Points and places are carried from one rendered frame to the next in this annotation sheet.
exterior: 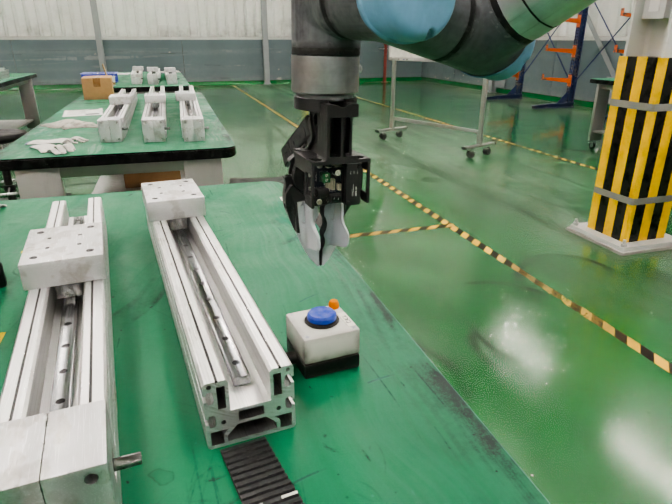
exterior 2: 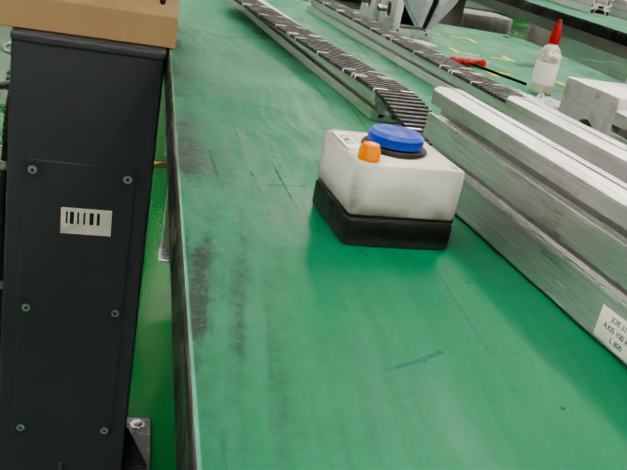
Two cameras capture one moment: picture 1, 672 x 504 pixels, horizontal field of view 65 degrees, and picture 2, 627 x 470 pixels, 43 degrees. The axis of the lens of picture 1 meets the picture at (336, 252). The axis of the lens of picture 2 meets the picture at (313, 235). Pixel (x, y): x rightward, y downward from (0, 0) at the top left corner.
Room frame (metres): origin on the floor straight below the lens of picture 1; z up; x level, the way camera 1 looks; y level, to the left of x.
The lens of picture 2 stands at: (1.19, 0.00, 0.98)
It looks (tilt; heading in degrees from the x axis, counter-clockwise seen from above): 22 degrees down; 183
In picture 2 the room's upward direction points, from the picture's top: 11 degrees clockwise
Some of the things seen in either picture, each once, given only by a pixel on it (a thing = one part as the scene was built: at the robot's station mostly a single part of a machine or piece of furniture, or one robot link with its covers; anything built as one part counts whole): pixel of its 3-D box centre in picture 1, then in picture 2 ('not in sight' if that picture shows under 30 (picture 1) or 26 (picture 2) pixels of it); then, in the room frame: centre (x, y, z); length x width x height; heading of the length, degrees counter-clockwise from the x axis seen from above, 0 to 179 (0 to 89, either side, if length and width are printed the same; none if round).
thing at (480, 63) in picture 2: not in sight; (494, 72); (-0.20, 0.18, 0.79); 0.16 x 0.08 x 0.02; 36
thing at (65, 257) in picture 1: (68, 260); not in sight; (0.77, 0.42, 0.87); 0.16 x 0.11 x 0.07; 23
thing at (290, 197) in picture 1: (302, 196); not in sight; (0.63, 0.04, 1.02); 0.05 x 0.02 x 0.09; 113
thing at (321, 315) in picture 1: (321, 318); (395, 143); (0.64, 0.02, 0.84); 0.04 x 0.04 x 0.02
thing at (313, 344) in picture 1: (316, 340); (396, 186); (0.63, 0.03, 0.81); 0.10 x 0.08 x 0.06; 113
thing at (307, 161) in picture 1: (327, 151); not in sight; (0.61, 0.01, 1.08); 0.09 x 0.08 x 0.12; 23
